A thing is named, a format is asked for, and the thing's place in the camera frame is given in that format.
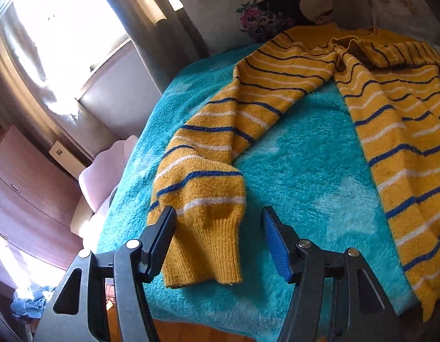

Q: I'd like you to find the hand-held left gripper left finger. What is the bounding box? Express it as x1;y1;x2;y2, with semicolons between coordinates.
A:
33;205;178;342

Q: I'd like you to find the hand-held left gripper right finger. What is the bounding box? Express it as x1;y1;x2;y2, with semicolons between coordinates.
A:
261;205;402;342

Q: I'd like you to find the yellow striped knit sweater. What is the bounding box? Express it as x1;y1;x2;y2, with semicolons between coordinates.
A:
149;23;440;323

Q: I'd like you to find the turquoise fleece blanket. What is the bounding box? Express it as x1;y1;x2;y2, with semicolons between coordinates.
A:
95;44;420;333

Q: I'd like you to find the pink chair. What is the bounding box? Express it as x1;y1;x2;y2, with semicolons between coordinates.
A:
70;135;138;236

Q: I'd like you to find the wooden cabinet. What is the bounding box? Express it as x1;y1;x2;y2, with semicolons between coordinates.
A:
0;114;85;271

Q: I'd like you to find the blue cloth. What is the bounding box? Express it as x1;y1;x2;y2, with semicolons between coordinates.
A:
11;285;57;323

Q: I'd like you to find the beige curtain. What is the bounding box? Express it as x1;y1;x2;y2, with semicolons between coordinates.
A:
88;0;213;100

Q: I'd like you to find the figure print pillow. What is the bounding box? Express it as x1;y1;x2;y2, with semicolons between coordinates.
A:
159;0;349;58

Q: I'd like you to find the window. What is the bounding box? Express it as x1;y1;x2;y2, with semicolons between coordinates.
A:
13;0;131;75

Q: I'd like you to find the white floral pillow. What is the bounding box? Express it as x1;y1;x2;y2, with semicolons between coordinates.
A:
343;0;440;43

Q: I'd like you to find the white wall socket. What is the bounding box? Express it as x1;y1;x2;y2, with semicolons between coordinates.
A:
49;141;83;179

